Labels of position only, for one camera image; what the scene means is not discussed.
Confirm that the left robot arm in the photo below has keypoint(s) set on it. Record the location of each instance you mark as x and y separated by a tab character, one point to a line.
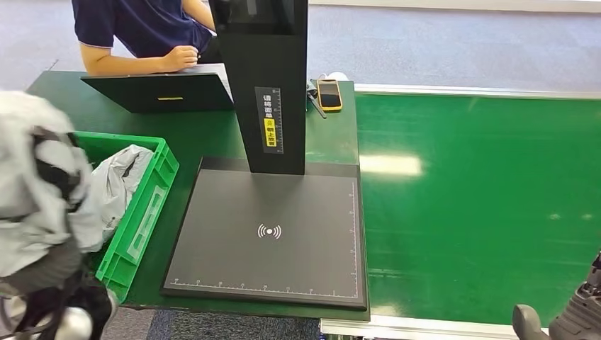
72	326

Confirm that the green conveyor belt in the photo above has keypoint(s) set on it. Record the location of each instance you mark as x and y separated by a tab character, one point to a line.
469	211

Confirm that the person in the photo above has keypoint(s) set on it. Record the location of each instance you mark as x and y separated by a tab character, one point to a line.
141	23

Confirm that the person's right hand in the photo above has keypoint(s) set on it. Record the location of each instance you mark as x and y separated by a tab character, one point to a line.
181	58

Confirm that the white package with black print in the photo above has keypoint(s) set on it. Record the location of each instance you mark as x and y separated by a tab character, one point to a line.
28	225

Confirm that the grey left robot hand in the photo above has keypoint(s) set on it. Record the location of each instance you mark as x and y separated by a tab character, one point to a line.
47	272

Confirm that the green plastic crate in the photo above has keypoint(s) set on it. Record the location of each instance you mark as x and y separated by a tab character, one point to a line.
141	220

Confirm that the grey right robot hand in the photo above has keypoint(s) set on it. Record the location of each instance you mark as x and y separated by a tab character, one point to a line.
577	314

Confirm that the person's right forearm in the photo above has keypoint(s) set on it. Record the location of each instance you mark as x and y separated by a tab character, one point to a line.
122	65

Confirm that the grey package with red print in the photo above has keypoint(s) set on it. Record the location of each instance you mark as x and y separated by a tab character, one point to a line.
119	178

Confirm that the phone in yellow case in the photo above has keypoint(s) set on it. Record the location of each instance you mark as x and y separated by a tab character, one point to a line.
329	95

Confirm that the black inbound scanner machine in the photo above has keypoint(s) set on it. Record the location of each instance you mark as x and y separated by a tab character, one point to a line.
263	61

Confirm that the small white device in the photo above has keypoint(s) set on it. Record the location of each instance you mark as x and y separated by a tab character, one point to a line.
337	76

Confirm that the dark green table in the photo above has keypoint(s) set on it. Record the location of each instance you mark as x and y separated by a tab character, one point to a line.
202	131

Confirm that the black laptop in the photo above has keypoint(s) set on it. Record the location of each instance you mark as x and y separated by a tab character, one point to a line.
155	94

